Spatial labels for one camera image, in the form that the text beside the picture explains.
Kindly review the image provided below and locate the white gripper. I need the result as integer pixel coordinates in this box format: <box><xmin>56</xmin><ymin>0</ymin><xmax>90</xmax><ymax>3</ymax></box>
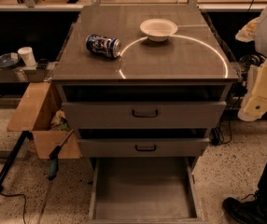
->
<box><xmin>238</xmin><ymin>60</ymin><xmax>267</xmax><ymax>121</ymax></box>

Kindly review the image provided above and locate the blue pepsi can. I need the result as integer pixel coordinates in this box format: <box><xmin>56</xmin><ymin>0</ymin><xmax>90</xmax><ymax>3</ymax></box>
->
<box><xmin>85</xmin><ymin>35</ymin><xmax>121</xmax><ymax>59</ymax></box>

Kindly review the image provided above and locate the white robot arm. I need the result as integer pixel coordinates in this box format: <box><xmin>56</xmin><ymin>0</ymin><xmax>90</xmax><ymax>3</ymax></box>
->
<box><xmin>235</xmin><ymin>7</ymin><xmax>267</xmax><ymax>121</ymax></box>

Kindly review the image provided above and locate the grey drawer cabinet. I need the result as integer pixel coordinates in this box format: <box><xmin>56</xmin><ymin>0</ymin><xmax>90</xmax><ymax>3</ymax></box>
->
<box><xmin>49</xmin><ymin>4</ymin><xmax>241</xmax><ymax>166</ymax></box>

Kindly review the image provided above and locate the top grey drawer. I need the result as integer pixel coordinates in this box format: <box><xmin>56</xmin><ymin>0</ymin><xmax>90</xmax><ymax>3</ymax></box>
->
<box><xmin>62</xmin><ymin>102</ymin><xmax>226</xmax><ymax>129</ymax></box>

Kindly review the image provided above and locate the grey drawer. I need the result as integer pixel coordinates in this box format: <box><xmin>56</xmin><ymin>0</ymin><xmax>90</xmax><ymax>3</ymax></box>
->
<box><xmin>62</xmin><ymin>102</ymin><xmax>226</xmax><ymax>129</ymax></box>
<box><xmin>78</xmin><ymin>138</ymin><xmax>208</xmax><ymax>158</ymax></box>

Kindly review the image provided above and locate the open bottom drawer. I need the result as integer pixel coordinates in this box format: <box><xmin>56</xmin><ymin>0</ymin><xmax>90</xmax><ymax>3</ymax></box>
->
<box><xmin>89</xmin><ymin>157</ymin><xmax>204</xmax><ymax>224</ymax></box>

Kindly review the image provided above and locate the middle grey drawer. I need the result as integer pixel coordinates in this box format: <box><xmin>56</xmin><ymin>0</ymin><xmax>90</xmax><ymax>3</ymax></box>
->
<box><xmin>78</xmin><ymin>138</ymin><xmax>208</xmax><ymax>158</ymax></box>

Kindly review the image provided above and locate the black shoe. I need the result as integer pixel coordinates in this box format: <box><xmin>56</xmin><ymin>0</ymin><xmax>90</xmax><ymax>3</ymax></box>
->
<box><xmin>222</xmin><ymin>197</ymin><xmax>267</xmax><ymax>224</ymax></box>

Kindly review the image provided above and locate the brown cardboard box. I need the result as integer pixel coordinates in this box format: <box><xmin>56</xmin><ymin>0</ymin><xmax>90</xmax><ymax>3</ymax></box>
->
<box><xmin>7</xmin><ymin>81</ymin><xmax>82</xmax><ymax>160</ymax></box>

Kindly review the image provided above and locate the white paper cup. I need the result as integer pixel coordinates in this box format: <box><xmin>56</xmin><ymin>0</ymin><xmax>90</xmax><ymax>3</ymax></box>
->
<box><xmin>18</xmin><ymin>47</ymin><xmax>36</xmax><ymax>67</ymax></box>

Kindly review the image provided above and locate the grey side shelf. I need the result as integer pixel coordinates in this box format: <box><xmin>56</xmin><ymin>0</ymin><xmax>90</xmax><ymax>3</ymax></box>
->
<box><xmin>0</xmin><ymin>62</ymin><xmax>58</xmax><ymax>83</ymax></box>

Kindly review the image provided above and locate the dark blue plate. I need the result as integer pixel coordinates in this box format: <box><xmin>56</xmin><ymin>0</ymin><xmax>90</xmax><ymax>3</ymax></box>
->
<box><xmin>0</xmin><ymin>52</ymin><xmax>21</xmax><ymax>69</ymax></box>

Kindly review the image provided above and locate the black table leg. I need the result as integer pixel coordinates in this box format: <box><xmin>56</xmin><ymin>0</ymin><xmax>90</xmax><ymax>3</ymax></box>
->
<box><xmin>0</xmin><ymin>131</ymin><xmax>29</xmax><ymax>191</ymax></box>

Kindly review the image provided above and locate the black cable bundle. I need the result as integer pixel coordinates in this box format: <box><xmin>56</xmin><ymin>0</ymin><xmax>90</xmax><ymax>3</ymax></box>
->
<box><xmin>209</xmin><ymin>119</ymin><xmax>234</xmax><ymax>147</ymax></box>

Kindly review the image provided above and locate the coiled black cable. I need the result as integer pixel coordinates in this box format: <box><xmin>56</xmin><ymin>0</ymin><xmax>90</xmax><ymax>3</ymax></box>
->
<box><xmin>238</xmin><ymin>53</ymin><xmax>267</xmax><ymax>72</ymax></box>

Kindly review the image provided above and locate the black blue handled tool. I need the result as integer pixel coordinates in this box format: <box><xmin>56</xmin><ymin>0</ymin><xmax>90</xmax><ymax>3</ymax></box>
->
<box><xmin>49</xmin><ymin>130</ymin><xmax>74</xmax><ymax>181</ymax></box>

